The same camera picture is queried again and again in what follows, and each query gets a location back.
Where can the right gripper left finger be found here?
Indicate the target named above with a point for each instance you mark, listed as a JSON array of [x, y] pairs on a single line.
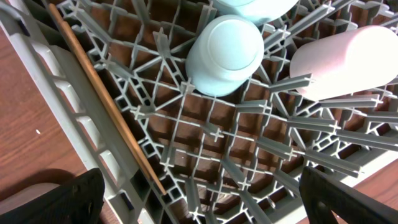
[[79, 200]]

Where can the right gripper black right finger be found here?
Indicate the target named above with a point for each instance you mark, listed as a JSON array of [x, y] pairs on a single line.
[[324, 197]]

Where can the wooden chopstick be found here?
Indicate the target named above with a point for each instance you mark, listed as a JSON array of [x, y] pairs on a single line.
[[106, 99]]

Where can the pale pink cup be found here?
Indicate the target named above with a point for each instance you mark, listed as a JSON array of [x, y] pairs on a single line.
[[345, 63]]

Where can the light blue cup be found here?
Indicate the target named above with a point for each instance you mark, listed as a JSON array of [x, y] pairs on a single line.
[[226, 53]]

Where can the light blue bowl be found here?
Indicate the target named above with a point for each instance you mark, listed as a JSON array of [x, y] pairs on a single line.
[[256, 11]]

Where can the grey dishwasher rack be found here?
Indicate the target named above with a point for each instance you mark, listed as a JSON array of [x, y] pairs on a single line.
[[230, 159]]

